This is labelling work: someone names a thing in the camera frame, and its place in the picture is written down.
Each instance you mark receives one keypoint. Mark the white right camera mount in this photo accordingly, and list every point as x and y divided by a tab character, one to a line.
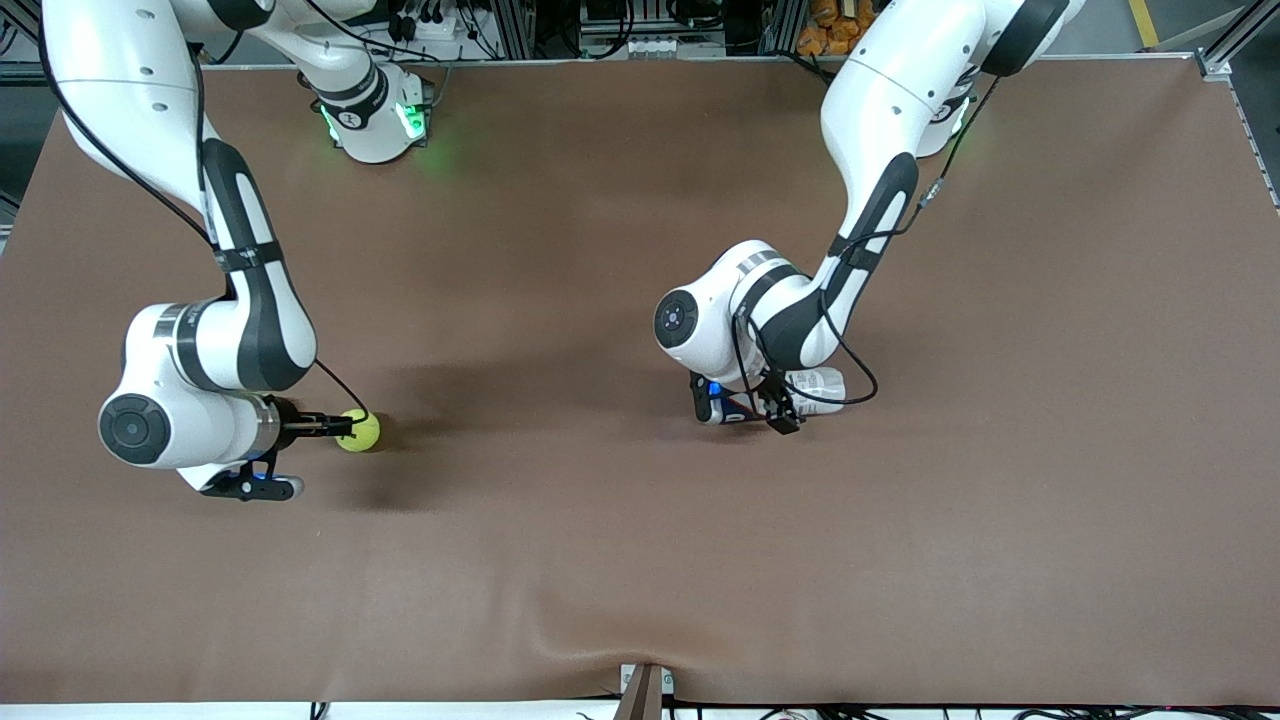
205	478

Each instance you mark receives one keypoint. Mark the brown table mat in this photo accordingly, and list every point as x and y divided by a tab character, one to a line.
900	500

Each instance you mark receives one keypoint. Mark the yellow Wilson tennis ball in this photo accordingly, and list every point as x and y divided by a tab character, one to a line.
366	433

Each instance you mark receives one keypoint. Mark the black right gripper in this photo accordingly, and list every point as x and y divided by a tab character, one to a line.
292	424

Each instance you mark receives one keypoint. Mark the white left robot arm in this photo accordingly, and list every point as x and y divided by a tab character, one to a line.
880	110

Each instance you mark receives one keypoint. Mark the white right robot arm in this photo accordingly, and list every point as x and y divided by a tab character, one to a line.
130	80

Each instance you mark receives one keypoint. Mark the aluminium frame post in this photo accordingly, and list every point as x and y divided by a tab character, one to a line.
1240	32

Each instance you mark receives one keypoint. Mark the orange objects pile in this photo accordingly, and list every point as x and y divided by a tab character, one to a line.
830	28

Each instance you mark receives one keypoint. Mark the white power strip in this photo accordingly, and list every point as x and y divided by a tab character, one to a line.
430	28

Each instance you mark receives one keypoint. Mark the metal table edge bracket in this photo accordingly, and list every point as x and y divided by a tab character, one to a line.
642	692

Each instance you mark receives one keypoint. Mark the clear Wilson tennis ball can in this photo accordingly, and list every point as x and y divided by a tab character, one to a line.
820	390

